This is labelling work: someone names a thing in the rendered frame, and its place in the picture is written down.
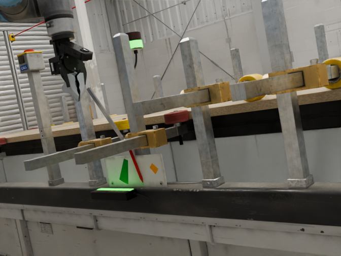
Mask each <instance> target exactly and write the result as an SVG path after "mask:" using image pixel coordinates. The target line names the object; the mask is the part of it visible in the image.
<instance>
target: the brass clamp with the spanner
mask: <svg viewBox="0 0 341 256"><path fill-rule="evenodd" d="M142 135H146V137H147V142H148V145H146V146H142V147H139V148H136V149H142V148H155V147H160V146H163V145H166V144H167V137H166V132H165V128H160V129H158V130H153V129H152V130H145V131H141V132H137V133H128V134H126V136H125V138H133V137H137V136H142Z"/></svg>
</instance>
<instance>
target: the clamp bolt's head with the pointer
mask: <svg viewBox="0 0 341 256"><path fill-rule="evenodd" d="M129 153H130V155H131V158H132V160H133V163H134V165H135V168H136V170H137V173H138V175H139V178H140V180H141V181H142V183H143V178H142V175H141V173H140V170H139V168H138V165H137V163H136V160H135V158H134V155H133V153H132V150H129Z"/></svg>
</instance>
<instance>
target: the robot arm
mask: <svg viewBox="0 0 341 256"><path fill-rule="evenodd" d="M38 17H44V20H45V24H46V28H47V33H48V36H49V37H50V38H51V39H52V40H50V41H49V42H50V45H53V48H54V53H55V57H53V58H50V59H48V60H49V65H50V70H51V75H54V74H55V75H61V77H62V78H63V80H64V84H63V86H62V91H63V92H65V93H70V94H71V96H72V97H73V98H74V100H75V101H76V102H79V101H80V100H81V98H82V95H83V92H84V88H85V84H86V78H87V72H86V68H85V63H83V61H88V60H92V57H93V52H92V51H90V50H88V49H86V48H84V47H82V46H79V45H77V44H75V43H73V42H70V41H71V40H73V39H75V36H74V34H76V32H77V30H76V25H75V20H74V17H73V11H72V6H71V1H70V0H0V20H1V21H3V22H13V21H16V20H23V19H31V18H38ZM51 63H53V69H54V71H52V67H51ZM74 72H77V73H74ZM71 73H74V75H72V74H71Z"/></svg>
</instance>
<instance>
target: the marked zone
mask: <svg viewBox="0 0 341 256"><path fill-rule="evenodd" d="M119 179H120V180H121V181H123V182H124V183H127V184H128V160H126V159H124V160H123V165H122V169H121V174H120V178H119Z"/></svg>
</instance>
